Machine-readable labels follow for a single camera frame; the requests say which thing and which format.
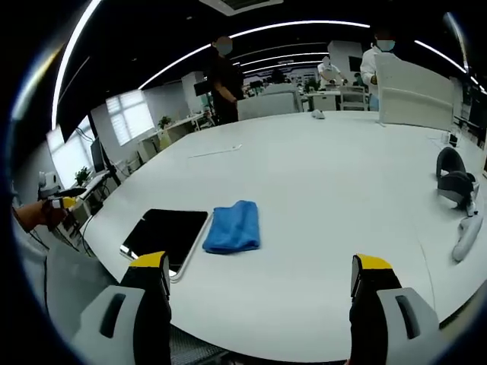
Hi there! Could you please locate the white cable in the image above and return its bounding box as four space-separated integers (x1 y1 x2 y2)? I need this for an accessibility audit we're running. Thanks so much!
188 143 244 159

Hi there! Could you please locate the black computer monitor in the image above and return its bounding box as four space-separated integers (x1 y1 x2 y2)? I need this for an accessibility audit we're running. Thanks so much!
90 137 108 173

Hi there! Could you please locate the white desk divider panel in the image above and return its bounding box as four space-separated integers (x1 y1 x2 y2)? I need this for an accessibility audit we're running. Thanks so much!
374 52 456 130

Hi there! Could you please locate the dark grey headset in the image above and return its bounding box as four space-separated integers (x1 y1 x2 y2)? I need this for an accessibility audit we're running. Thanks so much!
435 147 481 211

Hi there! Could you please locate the person's left hand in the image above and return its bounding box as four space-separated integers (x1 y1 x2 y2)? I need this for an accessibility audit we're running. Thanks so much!
13 199 69 232

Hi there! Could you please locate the white office chair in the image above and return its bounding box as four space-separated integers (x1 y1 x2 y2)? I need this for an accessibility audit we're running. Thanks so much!
236 83 305 122

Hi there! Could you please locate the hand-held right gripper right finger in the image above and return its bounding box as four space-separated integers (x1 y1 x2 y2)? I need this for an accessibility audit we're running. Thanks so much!
349 253 442 365

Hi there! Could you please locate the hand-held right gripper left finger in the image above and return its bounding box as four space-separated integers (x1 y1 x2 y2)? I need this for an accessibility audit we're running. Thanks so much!
70 250 173 365

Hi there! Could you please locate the black tablet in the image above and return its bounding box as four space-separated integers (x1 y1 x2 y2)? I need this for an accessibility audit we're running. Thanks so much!
119 208 210 283

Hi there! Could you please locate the blue cleaning cloth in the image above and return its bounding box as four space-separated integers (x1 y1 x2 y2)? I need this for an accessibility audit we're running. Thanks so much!
202 200 262 255

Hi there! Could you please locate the white handheld controller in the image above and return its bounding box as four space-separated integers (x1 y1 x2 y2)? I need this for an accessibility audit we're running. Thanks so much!
451 214 483 263

